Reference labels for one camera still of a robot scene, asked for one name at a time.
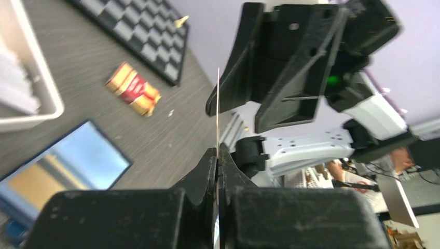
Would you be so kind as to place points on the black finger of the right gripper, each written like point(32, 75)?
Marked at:
point(296, 65)
point(234, 87)

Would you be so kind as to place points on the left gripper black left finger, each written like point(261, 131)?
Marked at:
point(181, 216)

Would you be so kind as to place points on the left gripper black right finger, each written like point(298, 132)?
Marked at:
point(261, 217)

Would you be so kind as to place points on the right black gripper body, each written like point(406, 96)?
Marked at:
point(369, 26)

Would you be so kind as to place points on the gold credit card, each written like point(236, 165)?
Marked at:
point(44, 178)
point(217, 230)

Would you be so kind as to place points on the blue card holder wallet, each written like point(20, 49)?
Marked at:
point(83, 159)

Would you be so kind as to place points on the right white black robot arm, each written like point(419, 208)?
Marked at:
point(370, 134)

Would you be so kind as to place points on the red orange card pack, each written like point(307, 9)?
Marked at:
point(133, 89)

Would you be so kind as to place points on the grey cards in tray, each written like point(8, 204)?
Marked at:
point(17, 92)

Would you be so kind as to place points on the beige chess piece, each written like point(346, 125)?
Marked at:
point(180, 22)

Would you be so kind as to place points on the black white chessboard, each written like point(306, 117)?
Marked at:
point(146, 29)

